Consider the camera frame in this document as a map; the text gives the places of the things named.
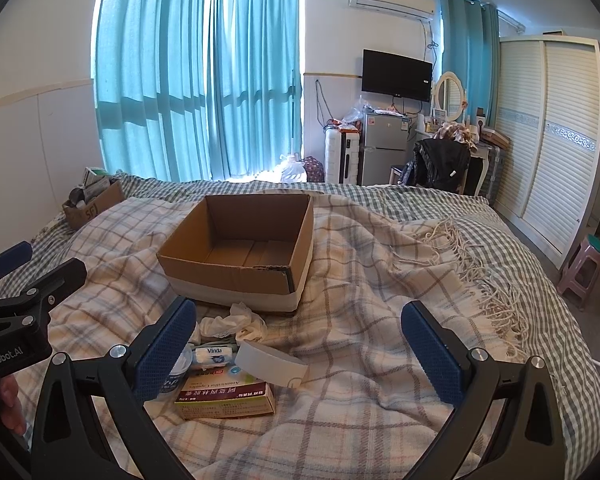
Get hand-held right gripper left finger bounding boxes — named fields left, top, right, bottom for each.
left=30, top=296, right=199, bottom=480

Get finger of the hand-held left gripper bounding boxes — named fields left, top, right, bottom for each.
left=0, top=258, right=89, bottom=320
left=0, top=241, right=34, bottom=291

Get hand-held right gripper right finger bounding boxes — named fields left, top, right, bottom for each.
left=401, top=300, right=569, bottom=480

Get white plastic cup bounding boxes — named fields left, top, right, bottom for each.
left=157, top=344, right=194, bottom=402

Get blue snack packet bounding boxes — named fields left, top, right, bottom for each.
left=192, top=343, right=236, bottom=366

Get green and maroon medicine box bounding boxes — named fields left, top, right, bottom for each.
left=174, top=366, right=276, bottom=420

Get white cloth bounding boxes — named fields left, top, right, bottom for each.
left=197, top=301, right=269, bottom=346

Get large cardboard box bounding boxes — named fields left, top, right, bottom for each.
left=156, top=194, right=315, bottom=312

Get person's left hand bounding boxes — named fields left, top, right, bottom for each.
left=0, top=375, right=29, bottom=437

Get small brown cardboard box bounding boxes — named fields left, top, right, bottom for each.
left=62, top=180, right=126, bottom=231

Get cream plaid fringed blanket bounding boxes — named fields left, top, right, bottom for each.
left=0, top=192, right=531, bottom=480

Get green and white carton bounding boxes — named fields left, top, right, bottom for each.
left=82, top=166, right=114, bottom=191

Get pink plastic stool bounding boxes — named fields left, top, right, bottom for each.
left=556, top=234, right=600, bottom=311

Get silver suitcase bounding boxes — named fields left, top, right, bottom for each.
left=480, top=144, right=509, bottom=206

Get white dressing table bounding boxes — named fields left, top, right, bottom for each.
left=459, top=135, right=497, bottom=197

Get black jacket on chair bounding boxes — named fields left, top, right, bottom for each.
left=411, top=137, right=472, bottom=194

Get silver small refrigerator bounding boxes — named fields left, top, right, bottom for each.
left=362, top=111, right=410, bottom=187

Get white hard-shell suitcase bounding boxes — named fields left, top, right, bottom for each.
left=324, top=127, right=364, bottom=185

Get wide teal window curtain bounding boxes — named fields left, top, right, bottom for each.
left=95, top=0, right=212, bottom=182

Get dark patterned bag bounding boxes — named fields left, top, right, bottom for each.
left=302, top=156, right=326, bottom=185

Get white louvered wardrobe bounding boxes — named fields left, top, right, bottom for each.
left=495, top=35, right=600, bottom=272

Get plastic bags on refrigerator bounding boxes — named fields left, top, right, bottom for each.
left=339, top=97, right=382, bottom=127

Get white oval vanity mirror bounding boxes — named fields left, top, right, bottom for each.
left=432, top=71, right=469, bottom=122

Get narrow teal window curtain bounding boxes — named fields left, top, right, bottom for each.
left=205, top=0, right=304, bottom=182

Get teal curtain beside wardrobe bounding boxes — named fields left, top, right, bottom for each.
left=439, top=0, right=501, bottom=127

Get black wall television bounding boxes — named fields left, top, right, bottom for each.
left=362, top=49, right=434, bottom=103

